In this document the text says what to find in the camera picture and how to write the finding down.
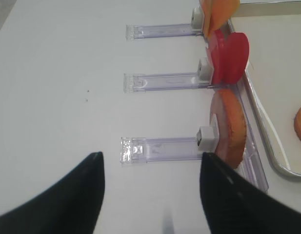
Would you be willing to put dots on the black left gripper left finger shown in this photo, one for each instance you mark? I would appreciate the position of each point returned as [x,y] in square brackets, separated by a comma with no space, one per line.
[71,206]

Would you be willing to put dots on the clear acrylic rack left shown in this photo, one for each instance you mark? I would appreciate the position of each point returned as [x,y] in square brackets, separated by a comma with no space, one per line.
[136,150]

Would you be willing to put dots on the white metal tray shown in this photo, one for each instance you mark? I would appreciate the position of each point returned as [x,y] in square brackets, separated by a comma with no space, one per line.
[273,28]

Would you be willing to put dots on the orange cheese slice outer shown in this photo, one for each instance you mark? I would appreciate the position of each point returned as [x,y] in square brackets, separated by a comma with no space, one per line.
[207,8]

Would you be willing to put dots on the red tomato slice outer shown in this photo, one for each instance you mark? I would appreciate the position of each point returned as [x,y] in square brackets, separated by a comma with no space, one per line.
[216,53]

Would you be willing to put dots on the orange cheese slice inner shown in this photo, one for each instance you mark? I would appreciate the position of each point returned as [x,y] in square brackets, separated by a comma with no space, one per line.
[221,11]

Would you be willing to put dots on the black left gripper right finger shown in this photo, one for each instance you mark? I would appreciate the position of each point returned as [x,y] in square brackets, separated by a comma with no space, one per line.
[232,205]

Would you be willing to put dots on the orange cheese slice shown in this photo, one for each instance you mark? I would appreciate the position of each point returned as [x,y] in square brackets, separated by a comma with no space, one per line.
[221,11]
[207,8]

